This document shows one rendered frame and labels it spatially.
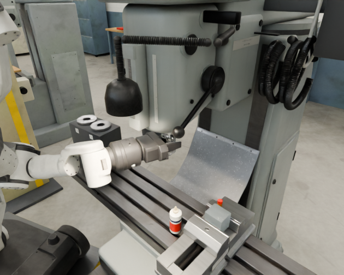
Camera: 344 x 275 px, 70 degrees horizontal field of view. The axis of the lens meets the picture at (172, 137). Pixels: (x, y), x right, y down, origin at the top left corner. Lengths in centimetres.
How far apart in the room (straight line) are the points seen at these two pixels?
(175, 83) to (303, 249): 186
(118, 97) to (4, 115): 195
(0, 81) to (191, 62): 42
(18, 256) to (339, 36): 149
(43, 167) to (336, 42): 80
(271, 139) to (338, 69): 385
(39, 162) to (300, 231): 202
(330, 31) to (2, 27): 68
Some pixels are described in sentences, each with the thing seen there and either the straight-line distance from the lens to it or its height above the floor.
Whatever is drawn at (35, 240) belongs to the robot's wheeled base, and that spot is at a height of 57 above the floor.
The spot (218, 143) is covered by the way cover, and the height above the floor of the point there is 107.
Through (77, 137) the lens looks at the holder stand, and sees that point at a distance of 123.
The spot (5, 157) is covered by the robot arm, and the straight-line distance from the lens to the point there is 74.
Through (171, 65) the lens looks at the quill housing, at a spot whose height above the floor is 151.
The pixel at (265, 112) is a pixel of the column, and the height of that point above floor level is 127.
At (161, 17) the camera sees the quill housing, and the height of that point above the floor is 161.
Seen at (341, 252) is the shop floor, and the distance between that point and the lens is 236.
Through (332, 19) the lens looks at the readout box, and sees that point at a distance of 70.
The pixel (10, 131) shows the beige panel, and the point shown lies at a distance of 242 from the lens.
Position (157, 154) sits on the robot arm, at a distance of 73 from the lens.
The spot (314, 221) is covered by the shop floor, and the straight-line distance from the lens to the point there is 249.
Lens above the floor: 165
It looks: 30 degrees down
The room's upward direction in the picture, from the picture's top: straight up
